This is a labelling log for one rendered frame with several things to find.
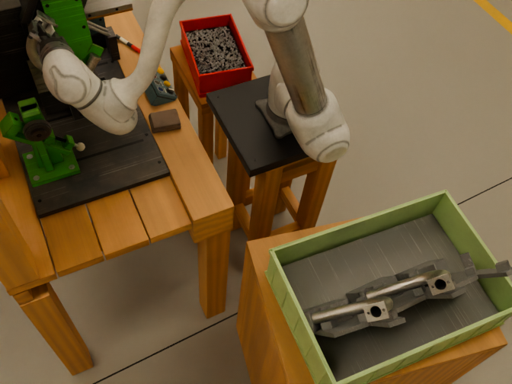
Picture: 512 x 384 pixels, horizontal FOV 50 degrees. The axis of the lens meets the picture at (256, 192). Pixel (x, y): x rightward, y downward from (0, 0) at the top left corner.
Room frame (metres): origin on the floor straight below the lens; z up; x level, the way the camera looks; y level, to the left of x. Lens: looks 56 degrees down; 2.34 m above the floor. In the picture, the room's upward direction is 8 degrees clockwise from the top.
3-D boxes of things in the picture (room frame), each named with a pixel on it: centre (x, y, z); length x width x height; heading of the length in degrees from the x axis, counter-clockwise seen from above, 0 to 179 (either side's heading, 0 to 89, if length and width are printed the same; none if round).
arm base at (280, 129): (1.34, -0.07, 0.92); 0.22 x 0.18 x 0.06; 33
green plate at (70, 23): (1.33, 0.66, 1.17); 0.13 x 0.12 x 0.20; 32
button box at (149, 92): (1.35, 0.40, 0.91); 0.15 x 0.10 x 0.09; 32
